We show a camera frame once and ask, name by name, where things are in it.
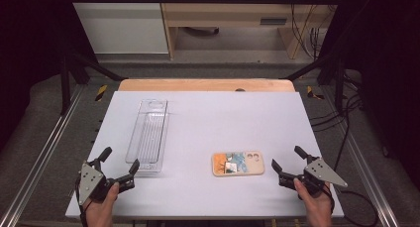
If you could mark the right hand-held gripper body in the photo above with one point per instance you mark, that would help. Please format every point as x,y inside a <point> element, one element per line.
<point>320,172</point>

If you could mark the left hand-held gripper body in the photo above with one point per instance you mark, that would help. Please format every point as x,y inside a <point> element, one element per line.
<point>90,179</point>

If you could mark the beige printed phone case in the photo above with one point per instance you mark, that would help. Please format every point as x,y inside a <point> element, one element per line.
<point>237,163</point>

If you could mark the person's left hand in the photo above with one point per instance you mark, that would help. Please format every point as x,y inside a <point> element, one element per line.
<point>100,210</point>

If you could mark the person's right hand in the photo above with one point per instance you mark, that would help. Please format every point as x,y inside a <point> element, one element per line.
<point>317,210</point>

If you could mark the clear plastic packaging tray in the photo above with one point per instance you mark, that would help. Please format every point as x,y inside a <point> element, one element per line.
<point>148,131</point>

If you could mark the yellow black striped tape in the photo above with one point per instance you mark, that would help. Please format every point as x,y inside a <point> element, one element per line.
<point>101,92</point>
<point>312,93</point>

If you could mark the black metal stand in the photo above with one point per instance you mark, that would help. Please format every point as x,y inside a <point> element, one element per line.
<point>338,85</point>
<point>65,85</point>

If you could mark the wooden table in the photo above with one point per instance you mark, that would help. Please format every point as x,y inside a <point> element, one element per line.
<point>198,85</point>

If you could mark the black curtain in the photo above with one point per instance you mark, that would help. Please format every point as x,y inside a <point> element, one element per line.
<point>386,71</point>
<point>29,55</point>

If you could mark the white cabinet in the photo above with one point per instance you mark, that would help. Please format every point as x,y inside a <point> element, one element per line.
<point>122,28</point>

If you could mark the light wooden desk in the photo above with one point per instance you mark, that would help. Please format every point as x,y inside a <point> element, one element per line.
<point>231,14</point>

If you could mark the aluminium rail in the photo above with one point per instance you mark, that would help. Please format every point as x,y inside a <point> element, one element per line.
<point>366,174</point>
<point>39,154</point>

